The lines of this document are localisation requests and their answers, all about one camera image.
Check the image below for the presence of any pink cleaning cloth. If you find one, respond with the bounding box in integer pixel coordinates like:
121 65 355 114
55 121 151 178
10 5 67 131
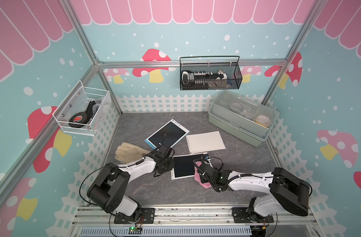
193 170 212 189

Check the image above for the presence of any white drawing tablet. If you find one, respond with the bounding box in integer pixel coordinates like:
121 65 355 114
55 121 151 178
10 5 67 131
186 131 226 154
171 153 208 180

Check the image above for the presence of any blue framed drawing tablet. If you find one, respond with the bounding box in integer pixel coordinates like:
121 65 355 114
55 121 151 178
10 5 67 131
145 119 189 149

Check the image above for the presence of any white drawing tablet front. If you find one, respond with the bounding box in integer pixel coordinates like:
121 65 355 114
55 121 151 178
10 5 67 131
186 131 226 154

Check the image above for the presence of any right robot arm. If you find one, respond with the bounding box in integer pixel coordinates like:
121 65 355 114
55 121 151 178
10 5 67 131
193 158 312 224

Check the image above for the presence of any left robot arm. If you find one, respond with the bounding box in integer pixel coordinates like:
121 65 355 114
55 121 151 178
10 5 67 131
87 144 175 218

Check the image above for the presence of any beige work glove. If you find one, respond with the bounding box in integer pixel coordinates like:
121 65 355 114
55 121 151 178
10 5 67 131
115 142 150 164

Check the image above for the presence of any green translucent storage box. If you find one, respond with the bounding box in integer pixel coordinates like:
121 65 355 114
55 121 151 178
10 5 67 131
208 91 279 147

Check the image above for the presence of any black tape roll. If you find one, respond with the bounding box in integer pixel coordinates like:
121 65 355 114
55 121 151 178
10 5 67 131
68 112 89 128

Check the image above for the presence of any black wire mesh basket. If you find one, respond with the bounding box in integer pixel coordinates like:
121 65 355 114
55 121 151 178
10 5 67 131
179 56 243 90

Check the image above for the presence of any clear acrylic wall bin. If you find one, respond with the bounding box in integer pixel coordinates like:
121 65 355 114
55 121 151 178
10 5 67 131
53 82 111 136

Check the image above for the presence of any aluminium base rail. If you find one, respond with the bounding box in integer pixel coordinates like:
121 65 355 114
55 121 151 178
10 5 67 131
68 203 323 237

